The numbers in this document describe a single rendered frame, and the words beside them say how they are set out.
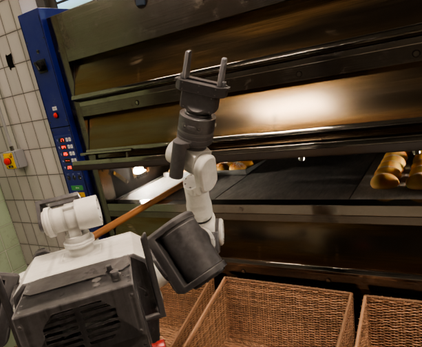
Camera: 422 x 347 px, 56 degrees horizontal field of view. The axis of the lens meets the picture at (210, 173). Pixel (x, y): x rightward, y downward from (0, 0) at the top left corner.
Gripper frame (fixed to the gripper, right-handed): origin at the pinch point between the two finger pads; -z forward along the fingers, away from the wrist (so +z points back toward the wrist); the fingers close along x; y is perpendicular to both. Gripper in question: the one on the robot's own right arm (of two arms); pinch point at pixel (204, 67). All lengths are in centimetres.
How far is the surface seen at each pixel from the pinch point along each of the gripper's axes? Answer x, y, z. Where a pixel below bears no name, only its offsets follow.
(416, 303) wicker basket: -76, 30, 69
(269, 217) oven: -22, 49, 63
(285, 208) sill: -27, 48, 57
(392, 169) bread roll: -62, 66, 38
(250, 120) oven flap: -6, 54, 28
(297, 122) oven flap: -23, 49, 23
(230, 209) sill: -5, 53, 67
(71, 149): 82, 73, 71
